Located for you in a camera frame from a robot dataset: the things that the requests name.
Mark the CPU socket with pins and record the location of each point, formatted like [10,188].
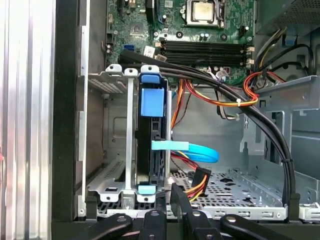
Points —
[202,24]

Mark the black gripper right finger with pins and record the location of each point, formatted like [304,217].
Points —
[197,225]

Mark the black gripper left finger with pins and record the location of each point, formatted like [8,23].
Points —
[153,225]

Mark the green motherboard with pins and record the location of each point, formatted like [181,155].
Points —
[190,35]

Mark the black RAM slot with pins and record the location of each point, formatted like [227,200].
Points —
[205,55]
[205,61]
[205,43]
[205,48]

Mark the metal drive cage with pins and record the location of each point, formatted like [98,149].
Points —
[287,95]

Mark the black graphics card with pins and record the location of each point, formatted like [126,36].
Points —
[150,10]

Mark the hard disk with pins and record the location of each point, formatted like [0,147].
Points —
[143,140]

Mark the metal disk bay cage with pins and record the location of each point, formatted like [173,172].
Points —
[128,125]

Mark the grey power supply unit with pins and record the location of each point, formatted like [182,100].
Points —
[270,12]

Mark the person's hand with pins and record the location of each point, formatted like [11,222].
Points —
[1,155]

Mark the black PC case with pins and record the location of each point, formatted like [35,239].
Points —
[62,100]

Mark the silver CPU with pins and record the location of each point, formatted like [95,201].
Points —
[203,11]

